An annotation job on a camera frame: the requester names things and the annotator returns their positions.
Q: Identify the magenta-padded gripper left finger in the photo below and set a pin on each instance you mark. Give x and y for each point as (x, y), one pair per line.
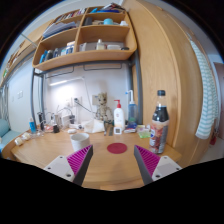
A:
(60, 166)

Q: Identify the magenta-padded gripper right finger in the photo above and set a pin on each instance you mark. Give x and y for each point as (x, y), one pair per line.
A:
(165, 166)

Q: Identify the dark drink bottle black cap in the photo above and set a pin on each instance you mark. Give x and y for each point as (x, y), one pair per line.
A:
(159, 130)

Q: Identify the white speckled mug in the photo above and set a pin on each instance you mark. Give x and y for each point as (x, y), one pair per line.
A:
(80, 141)

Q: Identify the small white oval object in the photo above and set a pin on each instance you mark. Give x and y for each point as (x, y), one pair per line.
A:
(71, 131)

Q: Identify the small black cup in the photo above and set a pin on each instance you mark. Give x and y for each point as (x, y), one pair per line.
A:
(55, 128)

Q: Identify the green packet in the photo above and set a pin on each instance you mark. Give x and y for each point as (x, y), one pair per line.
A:
(144, 134)

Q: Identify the small blue bottle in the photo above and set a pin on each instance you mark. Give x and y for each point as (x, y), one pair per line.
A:
(32, 126)

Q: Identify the flat round red coaster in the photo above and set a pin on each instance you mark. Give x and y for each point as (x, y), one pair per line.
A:
(117, 148)

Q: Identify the white crumpled cloth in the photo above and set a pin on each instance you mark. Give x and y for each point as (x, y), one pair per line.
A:
(94, 126)

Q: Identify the small white digital clock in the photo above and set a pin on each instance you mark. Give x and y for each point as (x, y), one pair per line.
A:
(117, 130)

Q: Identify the blue squeeze wash bottle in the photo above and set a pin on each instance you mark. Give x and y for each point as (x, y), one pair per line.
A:
(132, 115)

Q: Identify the teal upholstered seat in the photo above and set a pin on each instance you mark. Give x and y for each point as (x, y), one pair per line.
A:
(5, 131)

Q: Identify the white pump bottle red top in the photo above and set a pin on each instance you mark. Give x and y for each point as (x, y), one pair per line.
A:
(119, 118)

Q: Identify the brown tree figure toy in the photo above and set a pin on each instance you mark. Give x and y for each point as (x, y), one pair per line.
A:
(103, 108)

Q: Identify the green striped white towel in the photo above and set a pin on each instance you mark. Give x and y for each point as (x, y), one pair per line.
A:
(205, 100)

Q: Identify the white light bar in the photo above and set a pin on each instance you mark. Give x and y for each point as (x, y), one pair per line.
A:
(61, 82)

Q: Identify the wooden shelf unit with items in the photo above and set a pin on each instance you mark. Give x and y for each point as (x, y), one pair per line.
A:
(83, 53)

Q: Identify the dark metal desk frame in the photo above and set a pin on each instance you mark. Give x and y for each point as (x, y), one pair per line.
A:
(33, 96)

